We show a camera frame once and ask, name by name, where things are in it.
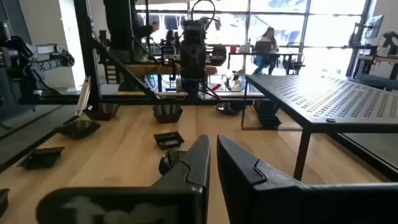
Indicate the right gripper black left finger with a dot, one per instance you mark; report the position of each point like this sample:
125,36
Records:
174,202

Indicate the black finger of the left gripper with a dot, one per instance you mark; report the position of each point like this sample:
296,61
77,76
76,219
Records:
189,88
196,88

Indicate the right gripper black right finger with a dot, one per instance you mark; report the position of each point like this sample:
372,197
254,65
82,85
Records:
264,199

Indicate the black wavy square plate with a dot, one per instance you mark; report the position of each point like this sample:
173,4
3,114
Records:
167,113
102,112

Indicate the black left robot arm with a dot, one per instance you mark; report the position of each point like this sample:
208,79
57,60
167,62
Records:
217,55

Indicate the neighbouring black robot arm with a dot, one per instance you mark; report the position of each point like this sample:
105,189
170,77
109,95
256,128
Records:
18,56

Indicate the monitor on black arm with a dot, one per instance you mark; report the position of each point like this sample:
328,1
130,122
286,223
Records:
374,26

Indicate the red cup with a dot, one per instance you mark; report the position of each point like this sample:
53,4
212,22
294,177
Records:
233,48

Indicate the dark laptop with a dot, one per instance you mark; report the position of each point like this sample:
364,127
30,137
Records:
262,47

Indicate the black background desk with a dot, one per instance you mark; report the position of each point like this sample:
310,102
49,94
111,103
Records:
264,54

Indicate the person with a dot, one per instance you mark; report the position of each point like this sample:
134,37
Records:
267,40
119,28

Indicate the black perforated metal stand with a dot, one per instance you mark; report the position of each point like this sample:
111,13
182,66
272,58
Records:
326,99

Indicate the black metal rig frame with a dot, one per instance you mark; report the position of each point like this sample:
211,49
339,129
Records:
87,62

